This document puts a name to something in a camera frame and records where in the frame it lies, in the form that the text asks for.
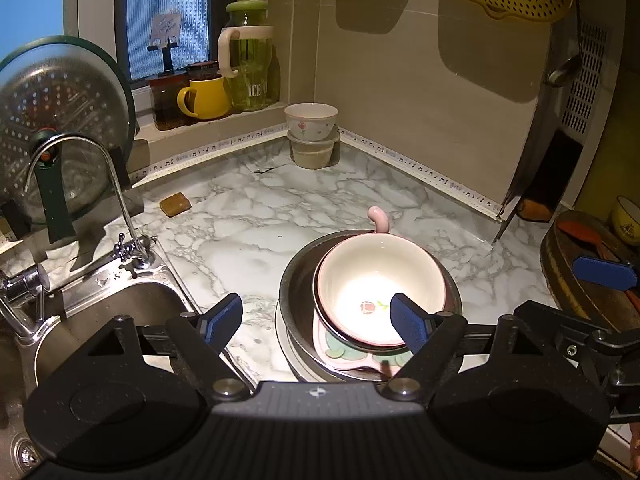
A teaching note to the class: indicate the dark glass jar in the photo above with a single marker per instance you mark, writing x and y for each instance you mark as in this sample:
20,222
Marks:
164,89

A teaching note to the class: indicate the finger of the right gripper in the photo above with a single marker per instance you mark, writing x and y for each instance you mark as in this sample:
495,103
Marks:
556,326
610,274

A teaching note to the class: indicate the stainless steel sink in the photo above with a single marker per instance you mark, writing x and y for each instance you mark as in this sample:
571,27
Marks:
101,392

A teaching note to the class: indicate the yellow patterned small bowl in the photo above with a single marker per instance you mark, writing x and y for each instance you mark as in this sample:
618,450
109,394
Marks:
625,218

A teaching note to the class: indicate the large stainless steel bowl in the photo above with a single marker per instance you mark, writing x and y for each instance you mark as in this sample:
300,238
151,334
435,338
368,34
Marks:
296,312

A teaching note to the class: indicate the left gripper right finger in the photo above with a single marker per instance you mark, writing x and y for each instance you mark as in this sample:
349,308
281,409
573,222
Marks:
434,340

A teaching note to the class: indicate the red spatula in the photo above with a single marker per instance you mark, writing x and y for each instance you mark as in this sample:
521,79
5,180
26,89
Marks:
589,236

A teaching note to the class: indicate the hanging metal ladle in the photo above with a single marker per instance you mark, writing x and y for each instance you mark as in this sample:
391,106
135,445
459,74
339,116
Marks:
564,60

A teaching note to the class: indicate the pink child's steel bowl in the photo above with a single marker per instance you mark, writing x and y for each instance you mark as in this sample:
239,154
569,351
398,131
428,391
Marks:
338,353

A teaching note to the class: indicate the yellow ceramic mug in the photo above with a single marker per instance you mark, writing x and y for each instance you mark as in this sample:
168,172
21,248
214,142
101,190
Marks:
204,99

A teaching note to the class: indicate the white ceramic floral bowl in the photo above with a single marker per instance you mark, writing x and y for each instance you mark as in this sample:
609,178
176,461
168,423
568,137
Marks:
356,280

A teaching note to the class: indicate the white floral bowl on container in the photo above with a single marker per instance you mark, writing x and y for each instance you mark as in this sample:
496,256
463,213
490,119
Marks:
310,121

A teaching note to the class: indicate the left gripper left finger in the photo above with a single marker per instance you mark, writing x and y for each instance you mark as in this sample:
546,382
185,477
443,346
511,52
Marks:
200,341

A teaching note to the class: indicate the clear plastic lidded container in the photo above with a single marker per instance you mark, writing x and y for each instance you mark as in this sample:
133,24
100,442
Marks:
314,155

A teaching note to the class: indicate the chrome sink faucet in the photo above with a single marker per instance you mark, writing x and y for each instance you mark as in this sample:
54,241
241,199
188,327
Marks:
73,173

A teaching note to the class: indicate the phone stand on window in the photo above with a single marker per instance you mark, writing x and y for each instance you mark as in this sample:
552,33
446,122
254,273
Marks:
165,36

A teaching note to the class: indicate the round wooden cutting board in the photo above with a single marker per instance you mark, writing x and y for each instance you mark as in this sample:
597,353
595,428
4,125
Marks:
604,306

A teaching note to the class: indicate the person's right hand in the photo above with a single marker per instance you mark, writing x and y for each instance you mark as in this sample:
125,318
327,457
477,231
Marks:
634,447

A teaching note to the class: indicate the white music-note edge strip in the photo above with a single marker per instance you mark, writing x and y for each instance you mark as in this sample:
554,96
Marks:
154,170

